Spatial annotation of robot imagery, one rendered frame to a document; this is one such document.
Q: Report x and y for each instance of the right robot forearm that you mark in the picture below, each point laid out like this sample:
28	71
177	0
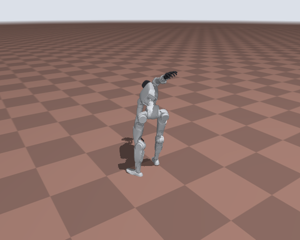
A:
162	78

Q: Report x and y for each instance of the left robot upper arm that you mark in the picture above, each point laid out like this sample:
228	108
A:
139	106

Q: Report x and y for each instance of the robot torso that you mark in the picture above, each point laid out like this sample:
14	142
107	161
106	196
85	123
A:
148	97

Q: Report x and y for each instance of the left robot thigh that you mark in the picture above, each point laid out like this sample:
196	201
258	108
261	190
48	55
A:
138	128

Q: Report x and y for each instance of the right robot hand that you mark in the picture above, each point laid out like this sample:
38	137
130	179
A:
169	74

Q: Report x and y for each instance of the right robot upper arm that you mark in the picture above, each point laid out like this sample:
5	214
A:
156	81

